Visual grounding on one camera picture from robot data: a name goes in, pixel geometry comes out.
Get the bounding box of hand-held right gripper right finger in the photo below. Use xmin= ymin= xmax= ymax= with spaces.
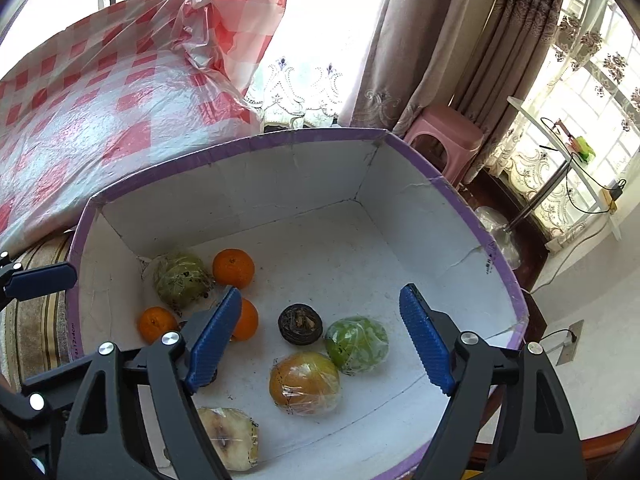
xmin=398 ymin=282 xmax=588 ymax=480

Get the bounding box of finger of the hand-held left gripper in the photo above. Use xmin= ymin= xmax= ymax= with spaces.
xmin=0 ymin=360 xmax=96 ymax=480
xmin=0 ymin=251 xmax=78 ymax=311

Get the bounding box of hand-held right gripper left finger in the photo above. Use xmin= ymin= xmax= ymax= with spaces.
xmin=52 ymin=285 xmax=243 ymax=480

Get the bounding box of small tangerine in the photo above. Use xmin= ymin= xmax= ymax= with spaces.
xmin=230 ymin=298 xmax=260 ymax=342
xmin=138 ymin=306 xmax=180 ymax=345

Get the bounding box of bright green fruit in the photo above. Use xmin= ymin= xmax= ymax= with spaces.
xmin=324 ymin=316 xmax=390 ymax=376

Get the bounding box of yellow-green fruit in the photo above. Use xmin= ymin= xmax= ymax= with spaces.
xmin=145 ymin=252 xmax=216 ymax=309

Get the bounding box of large orange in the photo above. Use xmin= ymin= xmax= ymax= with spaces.
xmin=212 ymin=248 xmax=256 ymax=290

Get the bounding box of dark dried fruit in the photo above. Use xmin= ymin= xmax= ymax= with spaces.
xmin=278 ymin=303 xmax=322 ymax=346

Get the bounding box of apple half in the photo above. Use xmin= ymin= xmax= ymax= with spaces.
xmin=196 ymin=406 xmax=261 ymax=472

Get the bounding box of orange-yellow fruit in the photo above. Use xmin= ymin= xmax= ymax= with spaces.
xmin=269 ymin=351 xmax=342 ymax=416

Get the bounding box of purple-edged cardboard box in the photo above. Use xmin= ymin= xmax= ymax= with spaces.
xmin=67 ymin=127 xmax=530 ymax=480

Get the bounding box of white floor socket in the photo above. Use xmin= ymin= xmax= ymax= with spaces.
xmin=542 ymin=319 xmax=585 ymax=363

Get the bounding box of red checkered plastic tablecloth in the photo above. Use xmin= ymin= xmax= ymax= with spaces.
xmin=0 ymin=0 xmax=288 ymax=256

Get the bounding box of pink plastic stool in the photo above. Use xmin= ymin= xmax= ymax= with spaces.
xmin=402 ymin=105 xmax=485 ymax=188

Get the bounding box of yellow and black charger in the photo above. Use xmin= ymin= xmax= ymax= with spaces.
xmin=602 ymin=180 xmax=629 ymax=212

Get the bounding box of glass side table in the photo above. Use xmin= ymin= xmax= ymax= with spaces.
xmin=472 ymin=95 xmax=625 ymax=268

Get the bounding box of green packet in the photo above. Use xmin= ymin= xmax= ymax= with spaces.
xmin=572 ymin=136 xmax=597 ymax=163

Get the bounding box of white lace sheer curtain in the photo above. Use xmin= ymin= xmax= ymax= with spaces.
xmin=487 ymin=0 xmax=640 ymax=241
xmin=247 ymin=57 xmax=346 ymax=131

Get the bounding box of beige patterned curtain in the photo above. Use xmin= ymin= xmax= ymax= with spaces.
xmin=337 ymin=0 xmax=473 ymax=133

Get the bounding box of dark patterned curtain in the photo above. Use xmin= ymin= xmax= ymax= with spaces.
xmin=440 ymin=0 xmax=573 ymax=186

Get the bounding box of white cable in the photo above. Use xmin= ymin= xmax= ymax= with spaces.
xmin=527 ymin=220 xmax=613 ymax=295

